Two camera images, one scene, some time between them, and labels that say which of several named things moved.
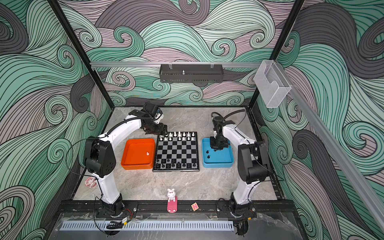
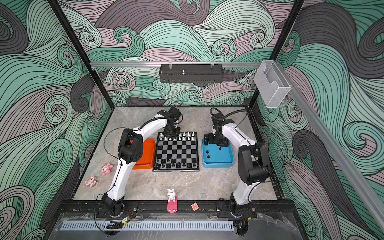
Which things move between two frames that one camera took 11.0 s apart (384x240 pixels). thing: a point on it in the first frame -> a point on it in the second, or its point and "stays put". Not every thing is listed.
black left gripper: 161,130 -> 178,131
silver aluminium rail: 174,64 stays put
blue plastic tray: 218,159 stays put
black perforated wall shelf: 191,73 stays put
